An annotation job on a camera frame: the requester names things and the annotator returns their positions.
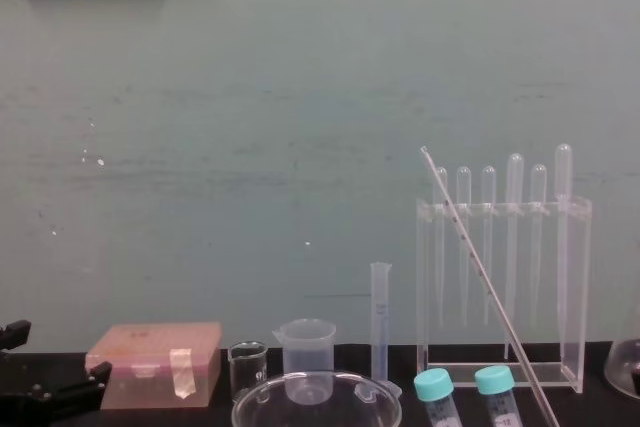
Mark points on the clear glass conical flask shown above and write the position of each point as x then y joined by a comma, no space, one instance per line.
625,367

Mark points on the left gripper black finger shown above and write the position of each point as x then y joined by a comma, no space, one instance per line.
15,334
85,382

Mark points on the pink pipette tip box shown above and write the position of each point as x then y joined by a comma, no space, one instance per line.
155,367

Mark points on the clear glass dish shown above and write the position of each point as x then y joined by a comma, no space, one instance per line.
265,407

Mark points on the plastic graduated cylinder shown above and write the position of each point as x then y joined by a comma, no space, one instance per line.
380,327

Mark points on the small clear glass beaker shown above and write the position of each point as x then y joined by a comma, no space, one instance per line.
247,367

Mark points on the long glass thermometer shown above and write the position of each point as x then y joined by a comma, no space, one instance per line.
501,309

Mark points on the translucent plastic beaker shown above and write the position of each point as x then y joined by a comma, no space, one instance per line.
307,347

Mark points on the large clear plastic transfer pipette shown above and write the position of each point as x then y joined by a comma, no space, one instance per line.
563,167
515,172

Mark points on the clear acrylic pipette rack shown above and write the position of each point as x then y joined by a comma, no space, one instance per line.
575,297

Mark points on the teal capped centrifuge tube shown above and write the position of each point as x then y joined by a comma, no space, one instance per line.
494,379
434,384

